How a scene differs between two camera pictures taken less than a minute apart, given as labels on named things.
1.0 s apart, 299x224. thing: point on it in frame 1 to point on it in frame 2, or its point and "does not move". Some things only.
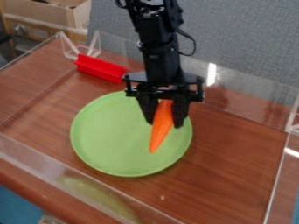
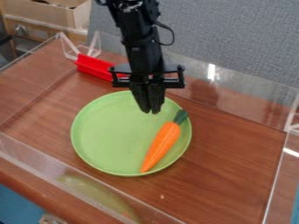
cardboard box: x=38 y=19 does not move
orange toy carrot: x=162 y=123 to x=163 y=141
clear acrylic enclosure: x=85 y=162 does not move
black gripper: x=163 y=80 to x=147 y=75
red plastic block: x=101 y=68 does not move
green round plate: x=111 y=136 does not move
